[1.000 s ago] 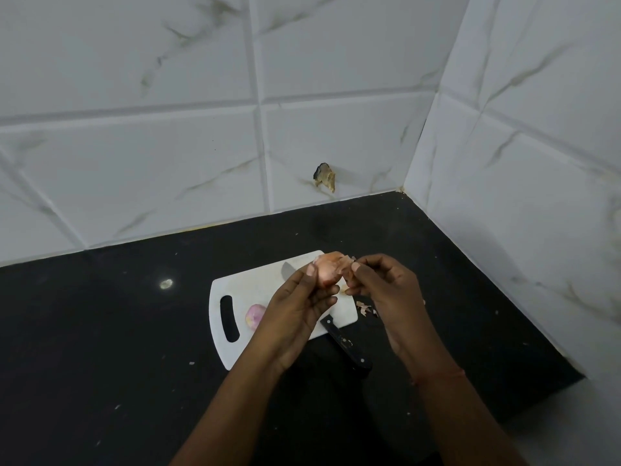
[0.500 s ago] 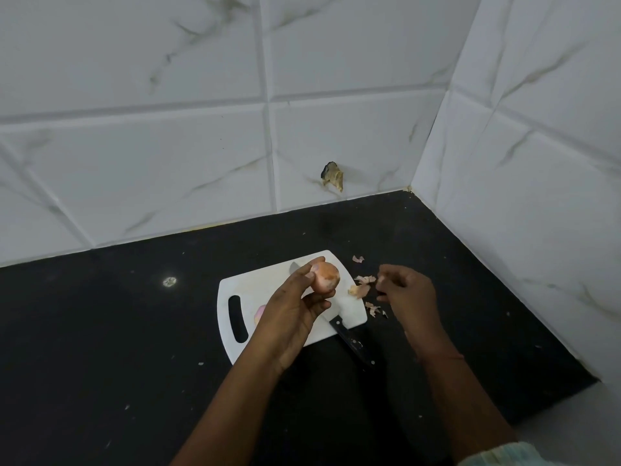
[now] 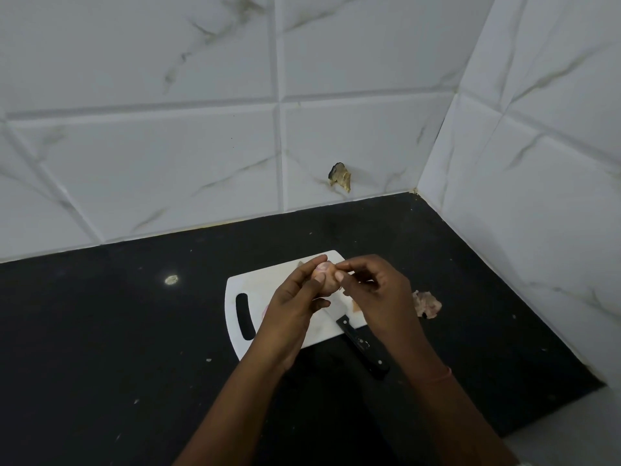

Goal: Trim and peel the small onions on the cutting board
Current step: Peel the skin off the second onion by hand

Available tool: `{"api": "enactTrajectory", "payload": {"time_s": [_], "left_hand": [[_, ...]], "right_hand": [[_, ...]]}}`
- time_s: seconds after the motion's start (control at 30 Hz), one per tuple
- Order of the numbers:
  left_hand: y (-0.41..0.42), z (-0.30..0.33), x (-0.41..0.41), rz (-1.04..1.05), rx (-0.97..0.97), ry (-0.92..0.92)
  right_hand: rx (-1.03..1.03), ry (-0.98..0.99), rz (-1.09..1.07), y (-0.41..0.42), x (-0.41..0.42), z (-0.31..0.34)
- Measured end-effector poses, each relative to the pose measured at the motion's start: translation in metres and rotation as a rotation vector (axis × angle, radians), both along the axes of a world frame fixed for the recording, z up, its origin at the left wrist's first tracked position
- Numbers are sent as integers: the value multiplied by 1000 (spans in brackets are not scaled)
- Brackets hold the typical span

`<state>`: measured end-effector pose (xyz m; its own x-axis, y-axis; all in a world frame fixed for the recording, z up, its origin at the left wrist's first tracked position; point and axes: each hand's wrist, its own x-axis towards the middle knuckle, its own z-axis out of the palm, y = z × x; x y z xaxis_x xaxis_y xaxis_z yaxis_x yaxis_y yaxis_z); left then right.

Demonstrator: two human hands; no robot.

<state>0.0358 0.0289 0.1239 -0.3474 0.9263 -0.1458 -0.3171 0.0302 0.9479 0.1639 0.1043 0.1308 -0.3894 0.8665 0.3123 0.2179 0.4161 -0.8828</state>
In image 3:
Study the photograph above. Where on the person's left hand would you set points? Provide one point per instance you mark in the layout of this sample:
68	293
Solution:
284	325

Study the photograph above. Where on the person's right hand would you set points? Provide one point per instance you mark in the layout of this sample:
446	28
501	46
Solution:
388	305

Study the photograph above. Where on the broken tile hole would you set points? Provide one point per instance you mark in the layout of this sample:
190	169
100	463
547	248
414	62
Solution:
340	178

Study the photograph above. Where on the person's left forearm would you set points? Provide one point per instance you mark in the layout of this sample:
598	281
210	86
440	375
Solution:
228	417

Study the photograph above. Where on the pile of onion peels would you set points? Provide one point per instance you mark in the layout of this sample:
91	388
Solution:
427	304

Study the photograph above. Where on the white plastic cutting board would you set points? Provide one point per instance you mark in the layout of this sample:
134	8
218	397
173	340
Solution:
271	281

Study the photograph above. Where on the small onion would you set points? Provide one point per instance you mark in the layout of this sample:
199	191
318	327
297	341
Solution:
326	274

